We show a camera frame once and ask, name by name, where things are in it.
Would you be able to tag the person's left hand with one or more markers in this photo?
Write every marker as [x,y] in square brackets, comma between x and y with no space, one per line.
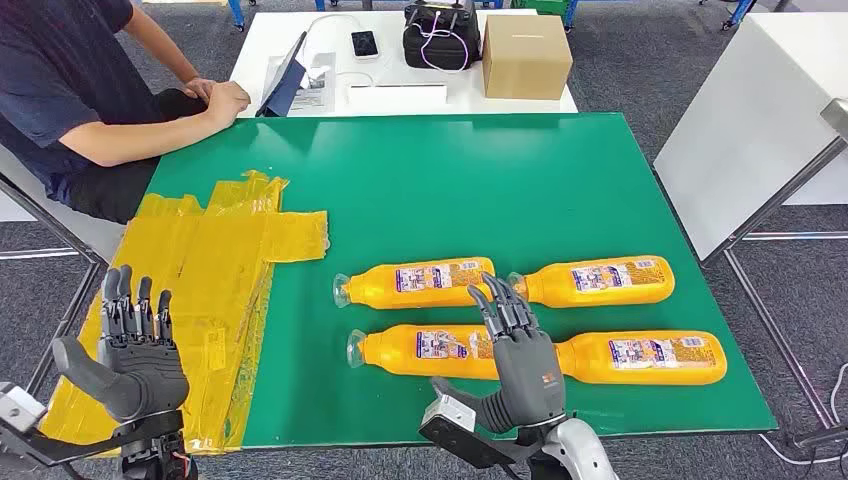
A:
[199,87]

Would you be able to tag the white flat box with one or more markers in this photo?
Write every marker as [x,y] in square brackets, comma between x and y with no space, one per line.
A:
[397,96]

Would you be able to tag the grey metal table frame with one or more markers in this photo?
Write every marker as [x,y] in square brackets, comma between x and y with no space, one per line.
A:
[768,324]

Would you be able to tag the large white side table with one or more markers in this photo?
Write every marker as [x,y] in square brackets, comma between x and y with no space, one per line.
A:
[748,132]

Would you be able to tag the green plastic crate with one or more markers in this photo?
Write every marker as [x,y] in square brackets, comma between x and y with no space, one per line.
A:
[540,5]

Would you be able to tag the white desk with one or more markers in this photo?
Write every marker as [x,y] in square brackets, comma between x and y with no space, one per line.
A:
[391,66]

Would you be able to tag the blue metal frame leg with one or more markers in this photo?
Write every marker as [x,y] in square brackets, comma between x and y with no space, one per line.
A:
[736,13]
[236,13]
[570,13]

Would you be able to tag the black equipment bag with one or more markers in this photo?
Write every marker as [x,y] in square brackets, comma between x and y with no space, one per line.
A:
[424,56]

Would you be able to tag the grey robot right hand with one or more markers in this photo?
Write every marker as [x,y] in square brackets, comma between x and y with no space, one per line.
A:
[526,371]

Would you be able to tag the orange detergent bottle clear cap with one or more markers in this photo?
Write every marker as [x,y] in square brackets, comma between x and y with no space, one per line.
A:
[556,288]
[391,354]
[371,291]
[590,364]

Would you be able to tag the person's right hand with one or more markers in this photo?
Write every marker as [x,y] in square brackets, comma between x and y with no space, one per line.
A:
[228,102]

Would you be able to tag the black smartphone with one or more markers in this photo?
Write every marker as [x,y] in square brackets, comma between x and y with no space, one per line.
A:
[364,44]

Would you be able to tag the person's right forearm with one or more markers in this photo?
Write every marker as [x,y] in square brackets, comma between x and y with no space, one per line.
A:
[139,139]

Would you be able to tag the person's left forearm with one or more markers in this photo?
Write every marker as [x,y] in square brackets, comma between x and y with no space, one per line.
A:
[162,46]

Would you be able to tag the black right camera bracket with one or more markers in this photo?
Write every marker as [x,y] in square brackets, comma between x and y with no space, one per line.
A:
[477,450]

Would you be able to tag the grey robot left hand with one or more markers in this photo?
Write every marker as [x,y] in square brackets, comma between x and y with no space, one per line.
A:
[146,378]

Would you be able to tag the blue tablet case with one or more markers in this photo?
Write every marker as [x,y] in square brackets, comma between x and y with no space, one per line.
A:
[285,89]

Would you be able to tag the yellow taped cardboard sheet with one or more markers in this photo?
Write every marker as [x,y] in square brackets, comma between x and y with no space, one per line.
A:
[199,265]

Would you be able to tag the printed paper sheet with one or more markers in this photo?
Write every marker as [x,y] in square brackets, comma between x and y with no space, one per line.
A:
[318,96]

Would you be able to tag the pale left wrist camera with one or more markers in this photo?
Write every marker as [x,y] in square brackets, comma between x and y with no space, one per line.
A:
[18,407]

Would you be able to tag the brown cardboard box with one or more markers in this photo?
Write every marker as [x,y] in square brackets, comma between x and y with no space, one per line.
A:
[526,60]

